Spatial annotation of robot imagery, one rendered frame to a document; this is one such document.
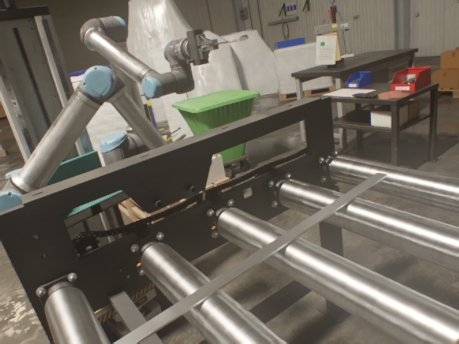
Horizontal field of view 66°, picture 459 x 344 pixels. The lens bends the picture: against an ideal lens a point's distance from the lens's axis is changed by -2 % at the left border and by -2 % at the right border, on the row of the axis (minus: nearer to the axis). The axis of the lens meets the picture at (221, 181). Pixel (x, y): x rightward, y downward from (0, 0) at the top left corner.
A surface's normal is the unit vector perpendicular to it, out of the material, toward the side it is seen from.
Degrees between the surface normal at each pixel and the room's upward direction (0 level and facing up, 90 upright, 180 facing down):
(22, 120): 90
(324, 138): 90
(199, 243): 90
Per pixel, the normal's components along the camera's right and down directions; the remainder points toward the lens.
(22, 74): 0.70, 0.14
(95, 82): 0.30, 0.22
